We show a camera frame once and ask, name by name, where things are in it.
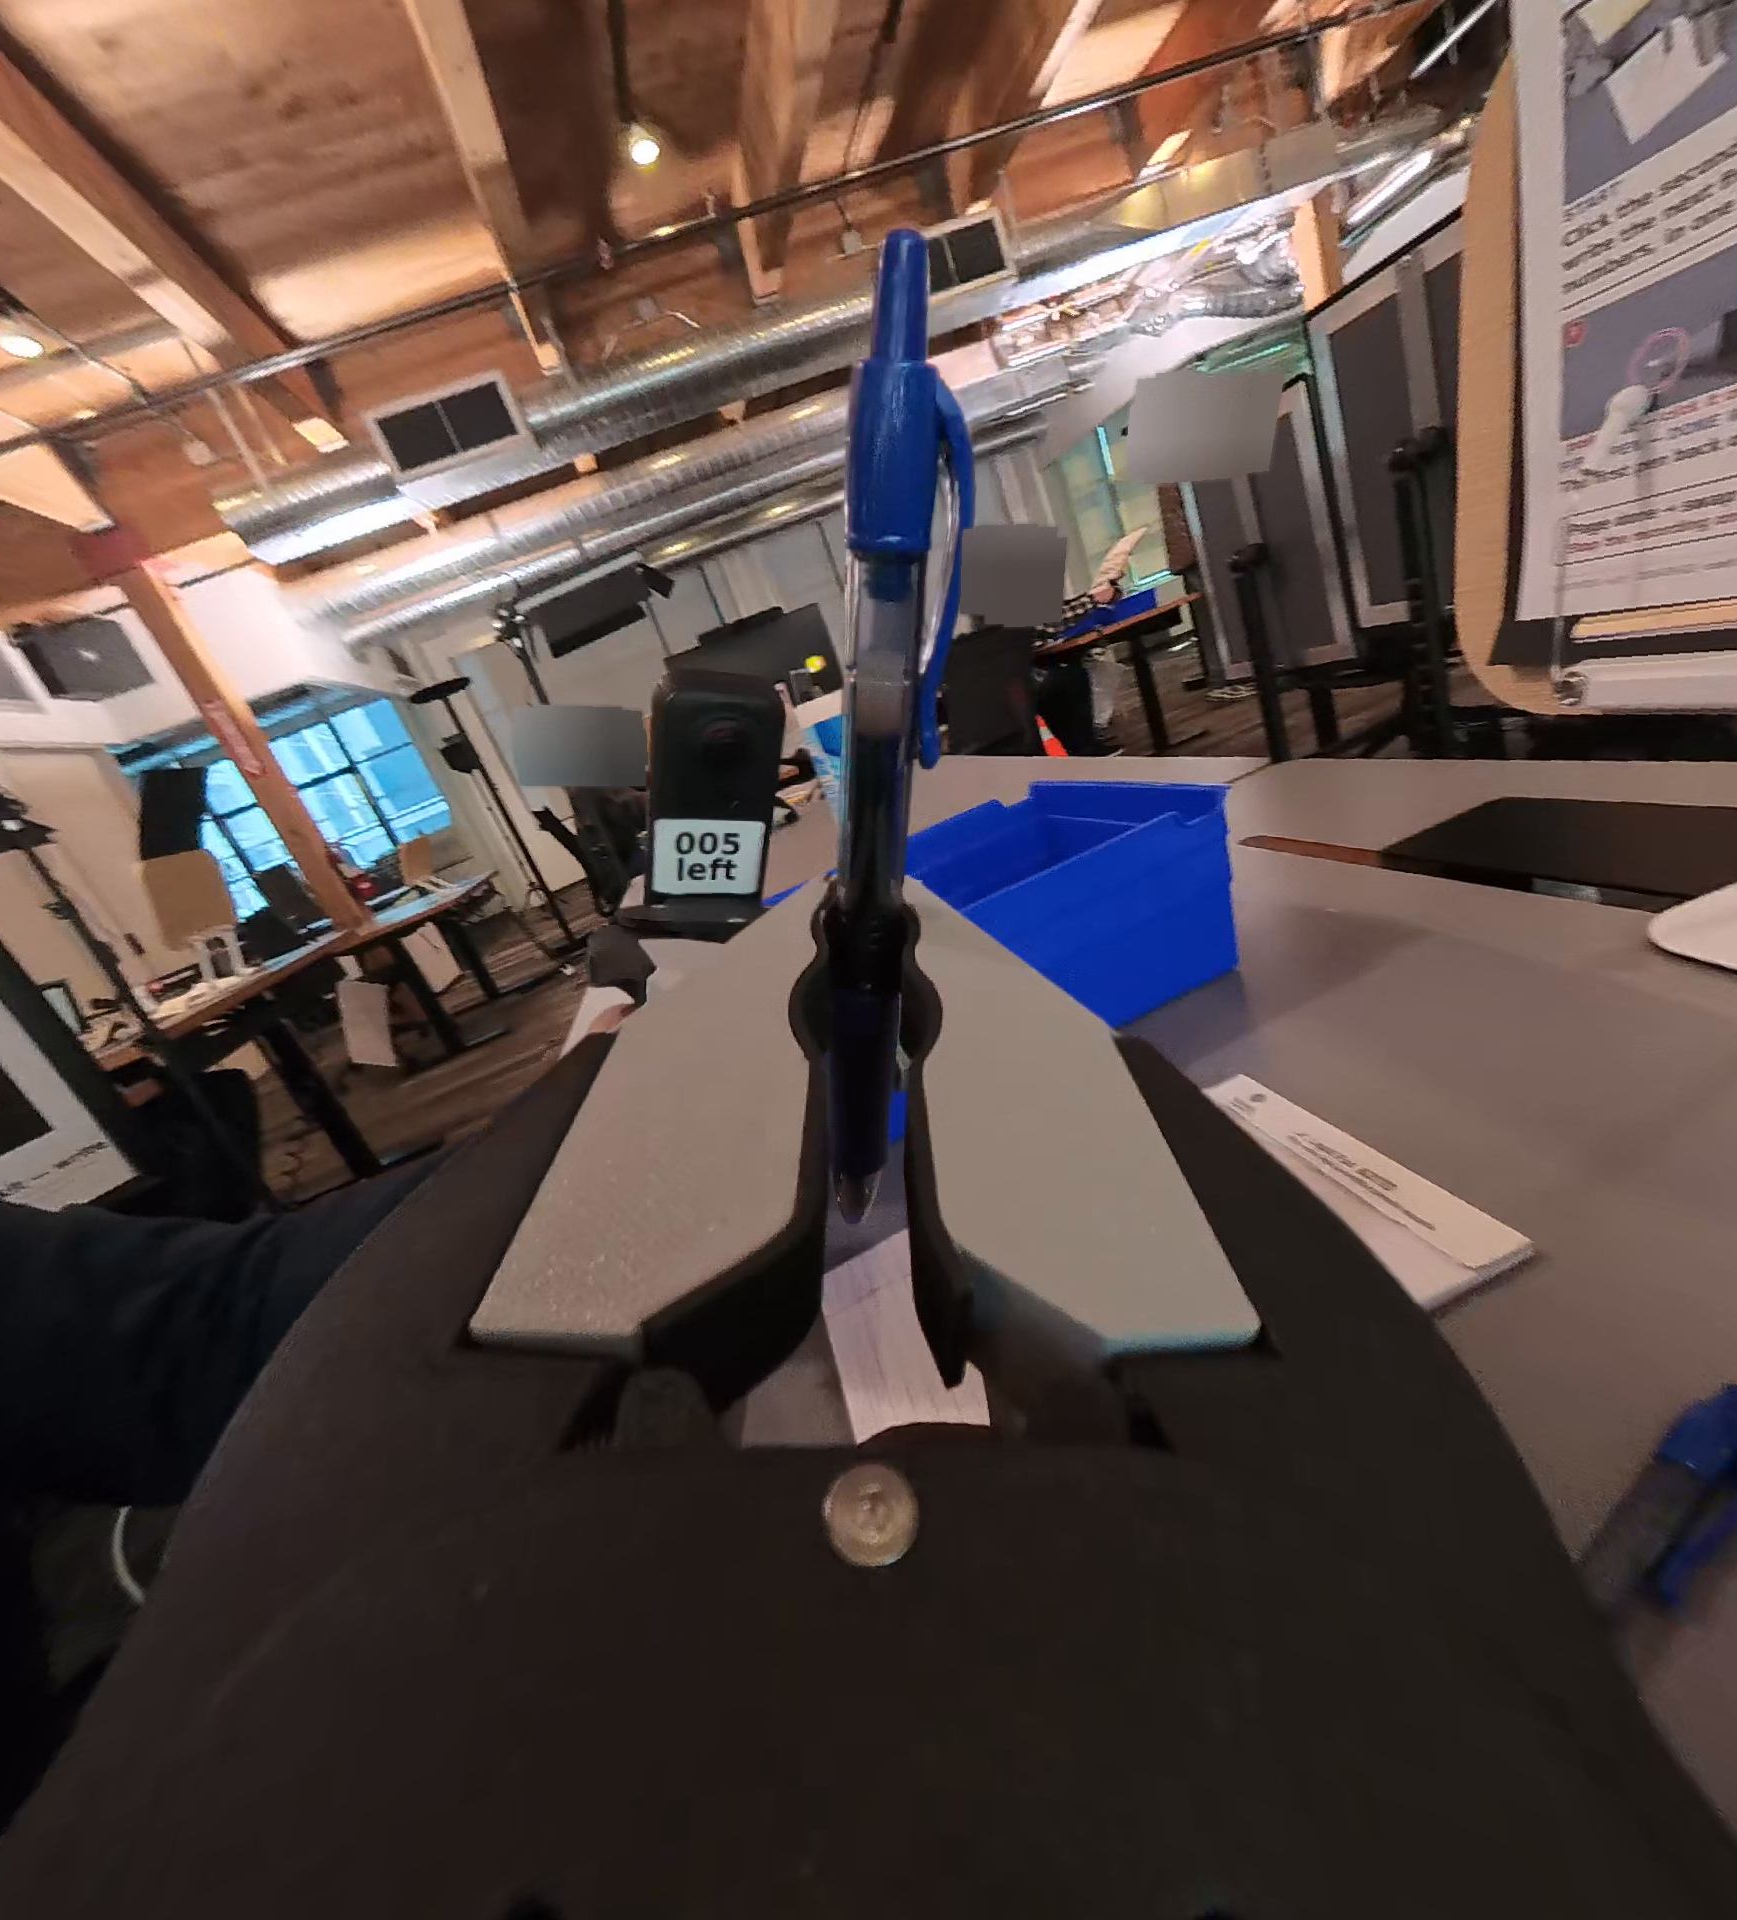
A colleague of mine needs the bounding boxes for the black flag panel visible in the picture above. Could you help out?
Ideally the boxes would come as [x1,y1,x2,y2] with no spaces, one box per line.
[137,763,208,862]

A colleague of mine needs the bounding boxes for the blue plastic bin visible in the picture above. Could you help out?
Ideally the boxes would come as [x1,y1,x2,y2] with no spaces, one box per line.
[905,780,1242,1028]

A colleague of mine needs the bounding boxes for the black studio light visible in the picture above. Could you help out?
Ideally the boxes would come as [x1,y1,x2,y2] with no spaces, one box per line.
[509,559,677,663]

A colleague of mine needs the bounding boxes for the printed instruction sheet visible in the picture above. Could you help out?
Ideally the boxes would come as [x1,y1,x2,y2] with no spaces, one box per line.
[1510,0,1737,624]

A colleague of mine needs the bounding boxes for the blue retractable pen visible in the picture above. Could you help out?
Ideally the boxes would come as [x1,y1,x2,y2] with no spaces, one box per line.
[827,229,980,1223]
[1579,1385,1737,1612]

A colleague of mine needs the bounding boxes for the beige board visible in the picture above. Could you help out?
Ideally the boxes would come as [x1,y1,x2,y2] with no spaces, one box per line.
[142,855,237,949]

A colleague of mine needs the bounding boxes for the wooden post red label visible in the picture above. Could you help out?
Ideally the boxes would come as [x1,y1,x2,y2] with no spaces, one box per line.
[111,560,379,932]

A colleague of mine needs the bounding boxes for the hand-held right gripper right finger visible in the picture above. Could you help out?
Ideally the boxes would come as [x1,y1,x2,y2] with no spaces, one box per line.
[892,883,1266,1389]

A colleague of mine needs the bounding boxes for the white ceiling air vent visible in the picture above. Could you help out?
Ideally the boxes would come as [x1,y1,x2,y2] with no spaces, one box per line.
[364,371,533,484]
[919,209,1025,294]

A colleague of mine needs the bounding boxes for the white legal pad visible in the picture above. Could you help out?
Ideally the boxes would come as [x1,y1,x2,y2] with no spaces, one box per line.
[822,1072,1537,1437]

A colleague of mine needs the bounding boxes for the black wall speaker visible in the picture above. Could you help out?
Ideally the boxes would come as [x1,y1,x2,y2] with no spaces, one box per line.
[11,615,162,702]

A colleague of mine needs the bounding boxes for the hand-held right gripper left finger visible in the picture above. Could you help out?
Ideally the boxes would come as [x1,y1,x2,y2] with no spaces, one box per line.
[469,886,833,1412]

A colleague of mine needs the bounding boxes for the white document stand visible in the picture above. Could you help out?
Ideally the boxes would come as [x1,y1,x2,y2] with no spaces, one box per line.
[1452,0,1737,998]

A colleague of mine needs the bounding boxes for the grey desk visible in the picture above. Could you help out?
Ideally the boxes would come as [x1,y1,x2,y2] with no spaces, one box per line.
[764,749,1737,1920]

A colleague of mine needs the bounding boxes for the wooden background desk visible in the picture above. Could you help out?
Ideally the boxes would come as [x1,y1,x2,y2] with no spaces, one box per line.
[1030,588,1205,755]
[87,872,513,1179]

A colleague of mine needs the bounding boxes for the grey partition panel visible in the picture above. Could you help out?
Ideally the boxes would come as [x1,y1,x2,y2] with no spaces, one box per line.
[1303,225,1469,631]

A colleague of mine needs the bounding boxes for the black phone on table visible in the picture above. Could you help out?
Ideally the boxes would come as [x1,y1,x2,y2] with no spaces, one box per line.
[1380,795,1737,913]

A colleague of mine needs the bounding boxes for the silver ventilation duct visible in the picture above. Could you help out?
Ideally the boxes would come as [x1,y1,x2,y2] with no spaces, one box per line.
[292,351,1156,645]
[215,120,1469,563]

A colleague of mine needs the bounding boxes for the person's left forearm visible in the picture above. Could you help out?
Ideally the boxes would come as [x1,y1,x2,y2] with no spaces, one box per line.
[0,1148,458,1507]

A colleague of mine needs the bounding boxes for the paned window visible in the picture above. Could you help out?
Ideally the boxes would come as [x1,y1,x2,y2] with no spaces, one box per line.
[193,697,435,908]

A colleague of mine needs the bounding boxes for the black monitor screen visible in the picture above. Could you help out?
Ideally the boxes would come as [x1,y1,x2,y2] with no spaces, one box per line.
[662,604,847,708]

